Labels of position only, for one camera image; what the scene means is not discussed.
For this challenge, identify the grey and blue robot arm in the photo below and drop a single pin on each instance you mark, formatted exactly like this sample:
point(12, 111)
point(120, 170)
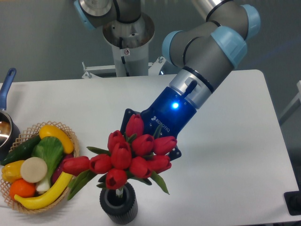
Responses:
point(205, 55)

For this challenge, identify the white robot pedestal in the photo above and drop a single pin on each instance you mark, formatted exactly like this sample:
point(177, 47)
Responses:
point(130, 45)

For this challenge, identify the purple sweet potato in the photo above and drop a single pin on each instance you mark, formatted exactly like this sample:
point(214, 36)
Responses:
point(59, 169)

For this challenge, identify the dark grey ribbed vase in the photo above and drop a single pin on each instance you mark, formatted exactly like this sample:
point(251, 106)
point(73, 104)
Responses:
point(121, 210)

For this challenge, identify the yellow banana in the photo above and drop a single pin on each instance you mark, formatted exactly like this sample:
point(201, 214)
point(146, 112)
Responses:
point(50, 196)

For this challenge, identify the green bok choy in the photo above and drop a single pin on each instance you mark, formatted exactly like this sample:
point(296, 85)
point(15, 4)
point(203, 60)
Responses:
point(50, 149)

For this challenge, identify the white furniture leg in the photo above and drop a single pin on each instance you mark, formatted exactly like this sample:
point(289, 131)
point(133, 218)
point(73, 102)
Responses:
point(292, 106)

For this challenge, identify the red tulip bouquet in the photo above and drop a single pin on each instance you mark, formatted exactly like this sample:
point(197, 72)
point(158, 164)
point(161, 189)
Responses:
point(132, 154)

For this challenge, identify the yellow squash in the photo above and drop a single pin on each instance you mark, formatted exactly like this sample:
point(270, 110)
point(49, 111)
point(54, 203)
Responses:
point(53, 131)

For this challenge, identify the white metal base frame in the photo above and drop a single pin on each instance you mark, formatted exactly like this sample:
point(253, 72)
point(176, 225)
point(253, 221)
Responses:
point(160, 67)

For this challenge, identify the black device at table edge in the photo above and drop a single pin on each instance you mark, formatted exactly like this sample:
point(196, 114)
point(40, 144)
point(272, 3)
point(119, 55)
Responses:
point(293, 202)

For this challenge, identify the beige round slice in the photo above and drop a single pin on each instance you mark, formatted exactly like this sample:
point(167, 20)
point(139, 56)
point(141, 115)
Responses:
point(33, 169)

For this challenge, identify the orange fruit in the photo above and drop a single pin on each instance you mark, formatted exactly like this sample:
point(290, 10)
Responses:
point(22, 188)

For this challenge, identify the woven wicker basket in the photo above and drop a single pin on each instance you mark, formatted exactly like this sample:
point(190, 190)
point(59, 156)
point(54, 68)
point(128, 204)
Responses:
point(23, 137)

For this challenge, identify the yellow bell pepper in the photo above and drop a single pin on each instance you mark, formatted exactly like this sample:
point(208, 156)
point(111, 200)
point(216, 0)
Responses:
point(12, 171)

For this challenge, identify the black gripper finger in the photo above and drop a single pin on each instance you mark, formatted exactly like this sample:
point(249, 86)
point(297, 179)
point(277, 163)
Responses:
point(175, 154)
point(127, 115)

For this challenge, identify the green cucumber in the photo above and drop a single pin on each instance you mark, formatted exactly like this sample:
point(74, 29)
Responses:
point(21, 152)

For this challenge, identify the blue handled saucepan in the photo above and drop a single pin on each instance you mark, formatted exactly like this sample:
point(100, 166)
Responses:
point(9, 132)

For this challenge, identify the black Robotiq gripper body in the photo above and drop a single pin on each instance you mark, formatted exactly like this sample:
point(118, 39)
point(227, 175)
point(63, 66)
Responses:
point(171, 110)

